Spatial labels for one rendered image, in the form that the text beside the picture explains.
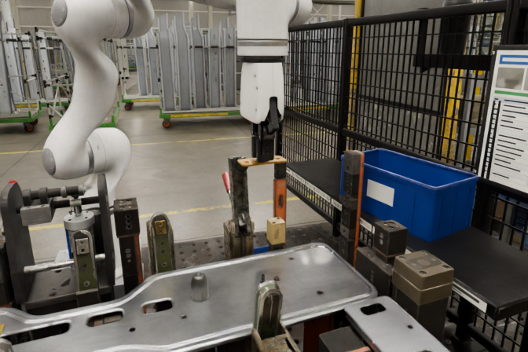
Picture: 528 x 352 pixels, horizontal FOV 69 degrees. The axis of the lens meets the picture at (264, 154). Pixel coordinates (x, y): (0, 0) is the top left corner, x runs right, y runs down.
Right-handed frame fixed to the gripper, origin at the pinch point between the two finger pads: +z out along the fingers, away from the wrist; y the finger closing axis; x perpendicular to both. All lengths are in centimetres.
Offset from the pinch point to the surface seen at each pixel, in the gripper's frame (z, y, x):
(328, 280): 27.5, 4.4, 12.2
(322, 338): 29.4, 15.8, 4.7
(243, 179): 11.0, -14.6, 1.1
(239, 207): 17.5, -14.4, -0.2
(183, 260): 59, -66, -7
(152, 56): 8, -957, 68
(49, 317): 27.1, -2.7, -37.9
